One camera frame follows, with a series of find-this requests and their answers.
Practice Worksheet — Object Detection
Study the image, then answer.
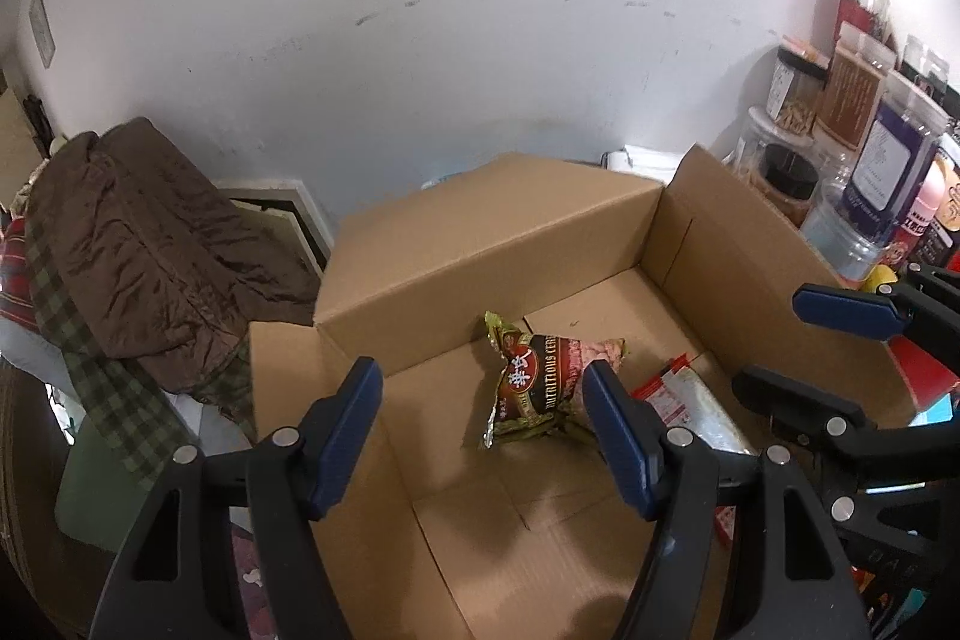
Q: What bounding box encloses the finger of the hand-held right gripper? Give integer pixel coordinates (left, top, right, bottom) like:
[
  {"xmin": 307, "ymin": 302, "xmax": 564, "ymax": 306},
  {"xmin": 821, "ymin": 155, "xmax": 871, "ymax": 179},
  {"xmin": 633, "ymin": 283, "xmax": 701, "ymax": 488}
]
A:
[
  {"xmin": 731, "ymin": 366, "xmax": 960, "ymax": 492},
  {"xmin": 793, "ymin": 265, "xmax": 960, "ymax": 341}
]

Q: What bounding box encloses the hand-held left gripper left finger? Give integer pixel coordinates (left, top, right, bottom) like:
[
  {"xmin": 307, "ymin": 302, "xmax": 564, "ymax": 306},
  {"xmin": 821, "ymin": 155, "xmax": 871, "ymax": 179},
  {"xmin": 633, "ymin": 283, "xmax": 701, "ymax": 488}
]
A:
[{"xmin": 90, "ymin": 356, "xmax": 385, "ymax": 640}]

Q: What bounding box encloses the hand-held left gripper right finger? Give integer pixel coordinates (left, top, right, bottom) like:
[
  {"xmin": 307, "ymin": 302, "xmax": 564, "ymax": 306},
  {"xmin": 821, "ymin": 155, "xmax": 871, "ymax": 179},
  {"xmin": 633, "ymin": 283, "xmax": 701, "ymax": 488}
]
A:
[{"xmin": 581, "ymin": 361, "xmax": 871, "ymax": 640}]

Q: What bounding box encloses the dark red green snack packet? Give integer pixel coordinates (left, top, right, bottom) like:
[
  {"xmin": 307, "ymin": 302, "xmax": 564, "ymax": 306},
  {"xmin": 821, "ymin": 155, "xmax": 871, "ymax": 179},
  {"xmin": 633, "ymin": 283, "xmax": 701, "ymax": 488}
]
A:
[{"xmin": 478, "ymin": 310, "xmax": 631, "ymax": 453}]

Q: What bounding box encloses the cardboard box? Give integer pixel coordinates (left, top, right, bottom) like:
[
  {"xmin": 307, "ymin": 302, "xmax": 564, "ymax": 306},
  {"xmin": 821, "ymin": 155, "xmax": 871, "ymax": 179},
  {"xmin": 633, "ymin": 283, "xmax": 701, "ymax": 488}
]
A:
[{"xmin": 247, "ymin": 143, "xmax": 927, "ymax": 640}]

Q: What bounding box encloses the green yellow apple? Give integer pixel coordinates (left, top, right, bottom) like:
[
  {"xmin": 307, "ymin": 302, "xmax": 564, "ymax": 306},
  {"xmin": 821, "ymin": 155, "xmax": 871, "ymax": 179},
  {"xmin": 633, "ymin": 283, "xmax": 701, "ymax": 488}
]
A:
[{"xmin": 861, "ymin": 265, "xmax": 901, "ymax": 296}]

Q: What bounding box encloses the red white snack packet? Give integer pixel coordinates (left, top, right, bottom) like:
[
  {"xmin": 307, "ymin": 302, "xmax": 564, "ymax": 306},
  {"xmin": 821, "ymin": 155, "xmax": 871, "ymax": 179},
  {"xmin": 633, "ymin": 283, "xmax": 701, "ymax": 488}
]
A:
[{"xmin": 630, "ymin": 355, "xmax": 758, "ymax": 457}]

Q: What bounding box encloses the red plastic container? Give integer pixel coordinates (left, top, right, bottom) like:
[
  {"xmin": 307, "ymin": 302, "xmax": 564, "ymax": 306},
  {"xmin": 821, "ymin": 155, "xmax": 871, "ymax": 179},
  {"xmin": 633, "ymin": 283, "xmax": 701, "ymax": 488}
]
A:
[{"xmin": 889, "ymin": 334, "xmax": 960, "ymax": 412}]

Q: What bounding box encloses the turquoise table mat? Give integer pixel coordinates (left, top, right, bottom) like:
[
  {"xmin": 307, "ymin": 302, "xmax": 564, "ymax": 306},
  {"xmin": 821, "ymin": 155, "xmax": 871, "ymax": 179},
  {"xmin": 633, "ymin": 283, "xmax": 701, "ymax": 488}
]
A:
[{"xmin": 911, "ymin": 389, "xmax": 960, "ymax": 431}]

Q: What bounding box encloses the pink lidded container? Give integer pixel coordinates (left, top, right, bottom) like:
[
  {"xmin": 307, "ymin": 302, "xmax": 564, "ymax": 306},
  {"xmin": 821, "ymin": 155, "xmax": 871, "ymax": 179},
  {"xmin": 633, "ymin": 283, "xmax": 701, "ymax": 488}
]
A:
[{"xmin": 896, "ymin": 164, "xmax": 947, "ymax": 244}]

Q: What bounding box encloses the dark printed bag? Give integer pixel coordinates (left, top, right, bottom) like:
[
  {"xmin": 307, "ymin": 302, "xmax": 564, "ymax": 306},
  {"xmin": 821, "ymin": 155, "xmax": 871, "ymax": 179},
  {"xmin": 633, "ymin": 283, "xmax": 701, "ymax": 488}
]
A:
[{"xmin": 922, "ymin": 130, "xmax": 960, "ymax": 274}]

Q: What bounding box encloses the floral patterned clothing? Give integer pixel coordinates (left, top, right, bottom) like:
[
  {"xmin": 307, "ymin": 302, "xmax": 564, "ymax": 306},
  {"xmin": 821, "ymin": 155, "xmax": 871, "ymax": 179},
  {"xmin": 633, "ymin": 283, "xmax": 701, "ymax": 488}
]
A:
[{"xmin": 229, "ymin": 524, "xmax": 282, "ymax": 640}]

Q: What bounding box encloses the brown label clear jar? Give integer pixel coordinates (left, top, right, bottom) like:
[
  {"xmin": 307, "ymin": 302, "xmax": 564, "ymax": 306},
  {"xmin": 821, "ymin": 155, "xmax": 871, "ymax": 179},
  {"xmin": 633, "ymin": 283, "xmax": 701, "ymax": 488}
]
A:
[{"xmin": 814, "ymin": 21, "xmax": 897, "ymax": 150}]

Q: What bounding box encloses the black lid nut jar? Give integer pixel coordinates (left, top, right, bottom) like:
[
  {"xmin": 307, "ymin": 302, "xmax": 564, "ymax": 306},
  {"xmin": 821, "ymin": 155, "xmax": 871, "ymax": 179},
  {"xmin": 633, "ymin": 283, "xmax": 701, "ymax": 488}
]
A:
[{"xmin": 765, "ymin": 40, "xmax": 830, "ymax": 139}]

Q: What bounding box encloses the white framed panel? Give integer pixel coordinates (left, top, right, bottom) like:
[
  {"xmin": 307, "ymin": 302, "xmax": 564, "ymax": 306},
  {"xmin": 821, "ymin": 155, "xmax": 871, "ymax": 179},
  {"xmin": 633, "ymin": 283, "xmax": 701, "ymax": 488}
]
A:
[{"xmin": 214, "ymin": 179, "xmax": 335, "ymax": 274}]

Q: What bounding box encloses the green plaid cloth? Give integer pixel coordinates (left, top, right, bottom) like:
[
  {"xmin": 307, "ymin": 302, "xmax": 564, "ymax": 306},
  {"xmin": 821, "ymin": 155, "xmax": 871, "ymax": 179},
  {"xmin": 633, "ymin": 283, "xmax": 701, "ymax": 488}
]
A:
[{"xmin": 26, "ymin": 212, "xmax": 256, "ymax": 491}]

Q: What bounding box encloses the white plastic container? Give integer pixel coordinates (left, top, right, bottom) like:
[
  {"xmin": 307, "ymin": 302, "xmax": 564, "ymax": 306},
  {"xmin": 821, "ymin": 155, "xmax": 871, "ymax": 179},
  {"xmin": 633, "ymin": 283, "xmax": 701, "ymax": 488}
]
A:
[{"xmin": 600, "ymin": 145, "xmax": 680, "ymax": 185}]

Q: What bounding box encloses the brown quilted jacket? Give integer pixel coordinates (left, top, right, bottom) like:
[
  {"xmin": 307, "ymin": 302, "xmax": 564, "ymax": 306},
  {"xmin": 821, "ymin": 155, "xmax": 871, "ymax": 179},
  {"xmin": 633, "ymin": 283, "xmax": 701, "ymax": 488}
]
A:
[{"xmin": 26, "ymin": 116, "xmax": 323, "ymax": 401}]

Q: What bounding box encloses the tall red content jar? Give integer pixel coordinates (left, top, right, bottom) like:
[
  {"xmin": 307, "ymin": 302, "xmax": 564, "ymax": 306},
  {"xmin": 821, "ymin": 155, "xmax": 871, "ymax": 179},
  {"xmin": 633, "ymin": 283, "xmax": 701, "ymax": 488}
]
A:
[{"xmin": 832, "ymin": 0, "xmax": 893, "ymax": 56}]

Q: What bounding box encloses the red plaid cloth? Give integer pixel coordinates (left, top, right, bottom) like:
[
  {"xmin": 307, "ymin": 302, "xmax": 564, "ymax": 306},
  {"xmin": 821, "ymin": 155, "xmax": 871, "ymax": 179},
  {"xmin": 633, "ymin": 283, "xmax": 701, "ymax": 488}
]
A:
[{"xmin": 0, "ymin": 220, "xmax": 42, "ymax": 330}]

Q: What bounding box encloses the cardboard sheet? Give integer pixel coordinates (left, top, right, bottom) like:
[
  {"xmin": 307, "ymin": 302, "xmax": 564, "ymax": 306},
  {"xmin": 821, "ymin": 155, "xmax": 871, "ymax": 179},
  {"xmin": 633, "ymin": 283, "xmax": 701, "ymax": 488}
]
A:
[{"xmin": 0, "ymin": 85, "xmax": 46, "ymax": 214}]

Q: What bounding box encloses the grey wall switch plate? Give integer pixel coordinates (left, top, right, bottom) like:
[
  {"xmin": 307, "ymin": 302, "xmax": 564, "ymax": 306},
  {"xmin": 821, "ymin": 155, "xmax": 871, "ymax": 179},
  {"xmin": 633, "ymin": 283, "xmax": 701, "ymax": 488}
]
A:
[{"xmin": 30, "ymin": 0, "xmax": 57, "ymax": 67}]

